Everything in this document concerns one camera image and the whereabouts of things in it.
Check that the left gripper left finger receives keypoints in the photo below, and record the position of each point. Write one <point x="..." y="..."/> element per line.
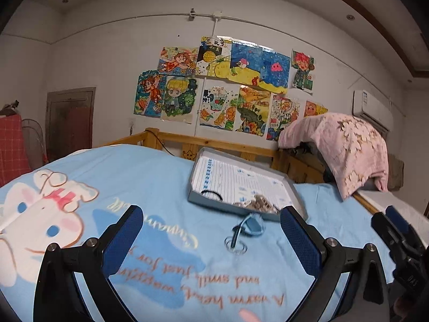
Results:
<point x="119" y="238"/>

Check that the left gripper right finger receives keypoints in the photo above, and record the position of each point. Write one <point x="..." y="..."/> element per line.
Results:
<point x="307" y="242"/>

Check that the blue kids smartwatch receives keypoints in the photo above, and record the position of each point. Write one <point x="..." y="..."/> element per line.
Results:
<point x="252" y="225"/>

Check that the grey shallow cardboard tray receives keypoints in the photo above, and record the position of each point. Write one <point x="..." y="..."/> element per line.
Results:
<point x="231" y="184"/>

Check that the light blue cartoon bedsheet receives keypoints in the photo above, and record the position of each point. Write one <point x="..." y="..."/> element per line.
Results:
<point x="178" y="268"/>

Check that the pink floral blanket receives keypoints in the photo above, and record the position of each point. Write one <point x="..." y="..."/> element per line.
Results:
<point x="352" y="148"/>

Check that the red checked cloth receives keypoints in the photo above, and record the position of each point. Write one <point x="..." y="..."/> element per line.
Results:
<point x="14" y="160"/>

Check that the colourful doodle drawing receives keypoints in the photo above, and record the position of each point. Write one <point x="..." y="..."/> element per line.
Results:
<point x="283" y="112"/>

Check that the orange fish drawing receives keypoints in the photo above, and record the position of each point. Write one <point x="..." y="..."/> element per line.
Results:
<point x="313" y="109"/>

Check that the brown wooden door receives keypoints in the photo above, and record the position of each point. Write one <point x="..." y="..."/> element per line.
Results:
<point x="69" y="121"/>

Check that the landscape dinosaur drawing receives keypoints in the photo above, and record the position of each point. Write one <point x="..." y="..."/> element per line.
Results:
<point x="252" y="109"/>

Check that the white air conditioner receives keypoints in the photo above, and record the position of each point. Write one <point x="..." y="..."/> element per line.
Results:
<point x="368" y="107"/>

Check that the orange hair character drawing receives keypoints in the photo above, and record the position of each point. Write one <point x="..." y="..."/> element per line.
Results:
<point x="149" y="95"/>

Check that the turtle and fish drawing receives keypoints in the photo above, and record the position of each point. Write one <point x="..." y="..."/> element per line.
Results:
<point x="219" y="104"/>

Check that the blond character drawing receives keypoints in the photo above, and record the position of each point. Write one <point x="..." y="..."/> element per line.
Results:
<point x="179" y="99"/>

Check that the red hair character drawing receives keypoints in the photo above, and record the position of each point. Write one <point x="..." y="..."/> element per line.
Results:
<point x="304" y="66"/>

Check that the blue sea drawing poster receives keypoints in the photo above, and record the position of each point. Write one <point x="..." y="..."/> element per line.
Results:
<point x="259" y="66"/>

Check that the mermaid girl drawing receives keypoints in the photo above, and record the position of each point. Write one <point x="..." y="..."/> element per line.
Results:
<point x="178" y="61"/>

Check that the yellow moon drawing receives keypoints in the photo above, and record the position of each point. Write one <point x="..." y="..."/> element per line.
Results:
<point x="214" y="57"/>

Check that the wooden bed frame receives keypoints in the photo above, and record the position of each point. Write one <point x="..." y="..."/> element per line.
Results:
<point x="303" y="168"/>

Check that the metal wire fan guard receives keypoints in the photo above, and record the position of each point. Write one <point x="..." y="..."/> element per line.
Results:
<point x="34" y="143"/>

